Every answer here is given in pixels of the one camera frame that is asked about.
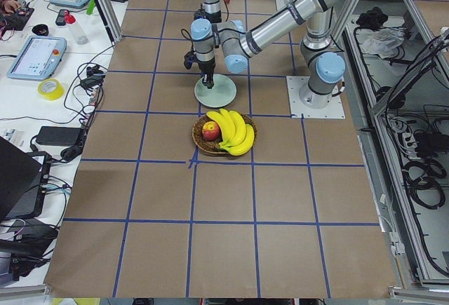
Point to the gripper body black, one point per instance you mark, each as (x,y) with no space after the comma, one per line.
(206,67)

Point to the light green plate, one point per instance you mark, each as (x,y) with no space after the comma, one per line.
(221,94)

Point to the red apple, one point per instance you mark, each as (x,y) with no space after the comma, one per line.
(210,131)

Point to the yellow banana bunch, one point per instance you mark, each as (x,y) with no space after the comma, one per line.
(238,137)

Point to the clear bottle red cap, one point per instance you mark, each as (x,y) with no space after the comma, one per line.
(75,28)

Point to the black phone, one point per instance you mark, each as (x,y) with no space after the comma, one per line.
(60,19)

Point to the yellow tape roll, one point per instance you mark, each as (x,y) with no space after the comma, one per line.
(50,89)

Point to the teach pendant near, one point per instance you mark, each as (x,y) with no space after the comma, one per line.
(38,59)

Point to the black power adapter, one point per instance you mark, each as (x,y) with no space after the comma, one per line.
(57,136)

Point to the black laptop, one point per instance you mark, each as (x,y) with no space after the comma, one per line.
(23,176)

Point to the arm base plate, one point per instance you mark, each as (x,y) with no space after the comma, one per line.
(306,104)

